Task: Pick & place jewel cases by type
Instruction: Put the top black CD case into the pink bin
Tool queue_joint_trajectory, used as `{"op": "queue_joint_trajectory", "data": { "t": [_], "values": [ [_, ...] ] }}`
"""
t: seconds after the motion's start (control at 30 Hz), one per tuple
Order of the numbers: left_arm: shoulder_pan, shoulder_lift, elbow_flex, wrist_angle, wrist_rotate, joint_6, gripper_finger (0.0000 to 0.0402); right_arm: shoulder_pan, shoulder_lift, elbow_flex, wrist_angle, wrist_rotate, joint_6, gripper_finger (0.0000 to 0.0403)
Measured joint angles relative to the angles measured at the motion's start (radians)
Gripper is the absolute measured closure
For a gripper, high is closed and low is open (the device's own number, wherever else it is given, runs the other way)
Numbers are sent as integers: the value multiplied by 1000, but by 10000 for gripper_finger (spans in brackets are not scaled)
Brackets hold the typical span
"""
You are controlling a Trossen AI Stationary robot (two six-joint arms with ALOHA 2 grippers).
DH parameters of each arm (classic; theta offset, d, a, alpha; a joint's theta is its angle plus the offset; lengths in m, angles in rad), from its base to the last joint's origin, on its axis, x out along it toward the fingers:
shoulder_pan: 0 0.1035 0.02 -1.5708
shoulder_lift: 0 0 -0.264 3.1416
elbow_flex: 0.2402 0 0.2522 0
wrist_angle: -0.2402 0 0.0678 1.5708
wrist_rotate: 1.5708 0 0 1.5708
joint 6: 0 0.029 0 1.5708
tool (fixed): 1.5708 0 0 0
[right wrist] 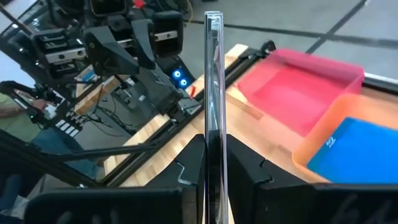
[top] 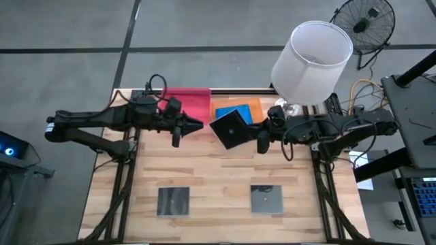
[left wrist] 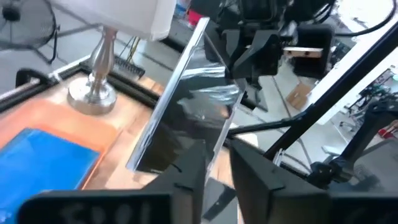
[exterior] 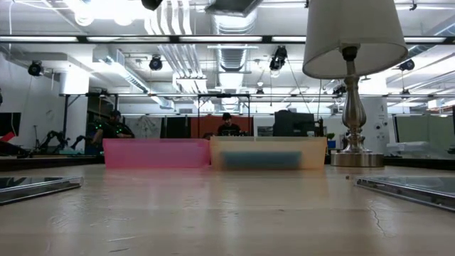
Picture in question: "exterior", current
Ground long black horizontal bar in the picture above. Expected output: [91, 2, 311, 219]
[0, 34, 455, 45]

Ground white ceiling pipes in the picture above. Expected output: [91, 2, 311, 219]
[144, 0, 209, 94]

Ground black ceiling spotlight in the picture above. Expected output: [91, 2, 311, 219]
[269, 45, 288, 71]
[398, 58, 416, 72]
[27, 60, 46, 78]
[148, 55, 164, 71]

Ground grey cloth backdrop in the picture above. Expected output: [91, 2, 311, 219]
[124, 115, 163, 139]

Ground black backdrop panel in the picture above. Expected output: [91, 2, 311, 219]
[161, 116, 191, 139]

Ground person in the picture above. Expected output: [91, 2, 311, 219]
[91, 110, 136, 146]
[216, 112, 243, 137]

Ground red backdrop board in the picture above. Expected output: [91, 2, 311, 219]
[190, 115, 255, 139]

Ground pink translucent plastic bin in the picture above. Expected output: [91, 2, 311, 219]
[102, 138, 211, 169]

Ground black flat screen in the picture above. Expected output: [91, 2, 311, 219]
[0, 112, 22, 137]

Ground black computer monitor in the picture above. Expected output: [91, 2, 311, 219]
[272, 110, 316, 138]

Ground white shade table lamp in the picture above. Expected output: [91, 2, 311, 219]
[301, 0, 409, 168]

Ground orange translucent plastic bin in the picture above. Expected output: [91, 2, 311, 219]
[209, 136, 328, 171]

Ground white building column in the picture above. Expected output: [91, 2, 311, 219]
[361, 96, 391, 154]

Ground white box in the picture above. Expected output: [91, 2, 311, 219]
[386, 141, 432, 158]

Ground green partition screen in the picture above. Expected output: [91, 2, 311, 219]
[393, 114, 455, 159]

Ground white rectangular ceiling duct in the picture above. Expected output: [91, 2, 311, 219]
[92, 48, 175, 110]

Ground silver ceiling air duct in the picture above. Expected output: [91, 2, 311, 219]
[211, 14, 259, 72]

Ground black background rig frame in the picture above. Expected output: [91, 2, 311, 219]
[60, 92, 342, 143]

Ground black aluminium table frame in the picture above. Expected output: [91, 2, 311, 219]
[0, 155, 455, 171]

